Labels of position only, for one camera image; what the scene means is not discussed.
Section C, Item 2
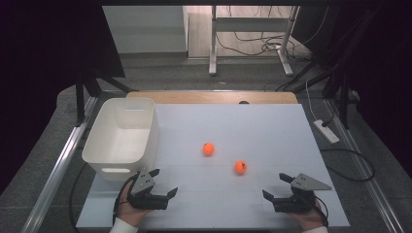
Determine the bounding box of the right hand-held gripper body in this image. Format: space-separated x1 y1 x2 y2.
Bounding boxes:
272 173 333 215

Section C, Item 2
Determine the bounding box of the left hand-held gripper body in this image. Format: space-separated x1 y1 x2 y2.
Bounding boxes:
126 169 170 211

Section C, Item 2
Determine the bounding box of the orange ball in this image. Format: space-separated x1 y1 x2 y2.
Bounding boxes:
234 160 248 176
202 142 216 156

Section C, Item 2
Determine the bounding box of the white plastic bin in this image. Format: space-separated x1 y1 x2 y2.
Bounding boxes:
82 97 160 182

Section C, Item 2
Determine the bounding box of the person's right hand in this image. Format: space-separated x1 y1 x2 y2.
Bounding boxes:
288 200 326 232

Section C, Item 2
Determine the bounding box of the person's left hand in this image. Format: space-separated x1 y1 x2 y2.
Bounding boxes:
117 183 154 226

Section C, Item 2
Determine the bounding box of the white power strip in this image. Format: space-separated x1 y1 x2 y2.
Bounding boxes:
312 118 341 145

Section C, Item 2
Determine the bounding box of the white board on table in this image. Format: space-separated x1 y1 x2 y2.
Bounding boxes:
75 103 351 229

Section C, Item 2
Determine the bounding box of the wooden table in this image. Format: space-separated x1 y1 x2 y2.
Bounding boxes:
125 90 299 105

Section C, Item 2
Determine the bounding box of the black stand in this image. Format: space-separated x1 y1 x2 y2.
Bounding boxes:
75 62 139 127
275 59 352 130

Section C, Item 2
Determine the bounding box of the dark curtain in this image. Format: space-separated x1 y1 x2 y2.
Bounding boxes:
0 0 126 196
291 0 412 180

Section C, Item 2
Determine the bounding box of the white cabinet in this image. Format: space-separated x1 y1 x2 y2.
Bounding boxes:
102 5 189 54

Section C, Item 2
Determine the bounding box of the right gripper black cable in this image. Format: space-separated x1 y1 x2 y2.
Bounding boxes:
311 194 329 228

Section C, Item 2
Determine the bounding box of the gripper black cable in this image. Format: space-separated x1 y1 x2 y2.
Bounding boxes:
311 194 329 228
112 174 141 225

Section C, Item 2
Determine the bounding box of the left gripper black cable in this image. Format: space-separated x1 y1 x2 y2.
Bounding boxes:
112 174 141 225

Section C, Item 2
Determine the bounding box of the aluminium floor rail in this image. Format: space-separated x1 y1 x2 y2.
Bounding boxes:
325 97 406 233
19 96 99 233

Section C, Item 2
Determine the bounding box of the black cable beside table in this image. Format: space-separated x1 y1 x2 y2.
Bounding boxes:
68 162 88 233

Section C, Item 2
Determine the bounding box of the black looped floor cable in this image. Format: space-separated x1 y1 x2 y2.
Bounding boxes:
320 148 376 183

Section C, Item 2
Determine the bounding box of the white power strip cable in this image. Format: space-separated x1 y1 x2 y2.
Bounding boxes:
305 80 318 121

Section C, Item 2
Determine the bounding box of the tangle of floor cables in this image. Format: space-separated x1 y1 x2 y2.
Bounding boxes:
215 5 330 63

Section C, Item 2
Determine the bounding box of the white metal desk frame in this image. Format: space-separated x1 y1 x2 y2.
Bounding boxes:
208 5 301 78

